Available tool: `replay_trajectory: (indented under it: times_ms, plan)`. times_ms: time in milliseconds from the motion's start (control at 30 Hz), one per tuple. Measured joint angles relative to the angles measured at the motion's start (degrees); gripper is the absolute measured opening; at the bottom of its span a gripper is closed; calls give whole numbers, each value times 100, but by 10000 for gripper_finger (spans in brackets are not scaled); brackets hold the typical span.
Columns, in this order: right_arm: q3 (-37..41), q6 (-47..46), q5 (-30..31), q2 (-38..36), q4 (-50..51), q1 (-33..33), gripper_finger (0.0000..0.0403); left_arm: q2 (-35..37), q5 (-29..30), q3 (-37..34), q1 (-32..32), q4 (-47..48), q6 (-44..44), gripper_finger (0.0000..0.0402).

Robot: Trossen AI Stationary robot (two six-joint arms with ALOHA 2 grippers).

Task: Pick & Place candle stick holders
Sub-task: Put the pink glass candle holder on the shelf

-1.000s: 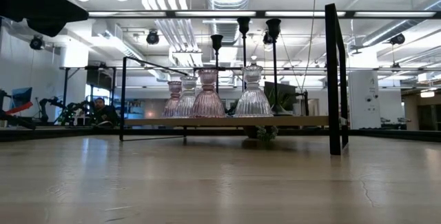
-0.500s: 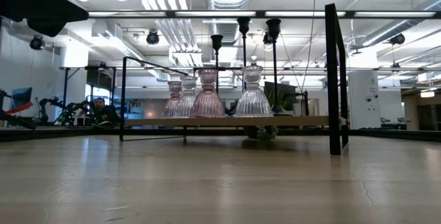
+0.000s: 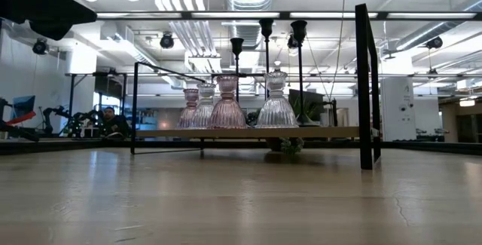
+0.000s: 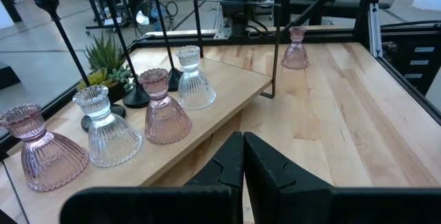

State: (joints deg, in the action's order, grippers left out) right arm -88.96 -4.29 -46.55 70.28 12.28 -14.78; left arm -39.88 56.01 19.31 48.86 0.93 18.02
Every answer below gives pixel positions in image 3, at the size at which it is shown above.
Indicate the red slanted bar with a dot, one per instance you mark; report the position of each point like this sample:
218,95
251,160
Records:
22,117

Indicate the black ceiling spotlight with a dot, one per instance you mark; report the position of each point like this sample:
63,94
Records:
290,43
435,42
166,40
39,46

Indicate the pink ribbed glass candle holder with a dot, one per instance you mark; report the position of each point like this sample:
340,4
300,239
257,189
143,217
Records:
227,113
185,117

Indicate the person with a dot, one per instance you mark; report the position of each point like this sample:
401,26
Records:
113,122

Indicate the black table border rail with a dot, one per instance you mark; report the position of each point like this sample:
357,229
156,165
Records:
414,146

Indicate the clear ribbed glass candle holder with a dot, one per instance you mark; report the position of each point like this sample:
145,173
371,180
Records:
276,113
201,113

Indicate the wooden shelf with black frame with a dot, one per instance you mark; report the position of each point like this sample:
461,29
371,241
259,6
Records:
324,132

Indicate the blue background monitor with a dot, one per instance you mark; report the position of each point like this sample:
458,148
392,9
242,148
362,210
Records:
23,105

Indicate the black overhead light bar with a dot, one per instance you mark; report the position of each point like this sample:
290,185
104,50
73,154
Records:
286,15

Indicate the dark monitor screen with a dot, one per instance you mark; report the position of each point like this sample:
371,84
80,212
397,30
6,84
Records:
312,103

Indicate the black background robot arm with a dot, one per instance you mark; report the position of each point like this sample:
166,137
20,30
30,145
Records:
56,115

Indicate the potted green succulent plant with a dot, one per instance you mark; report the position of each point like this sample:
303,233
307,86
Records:
291,146

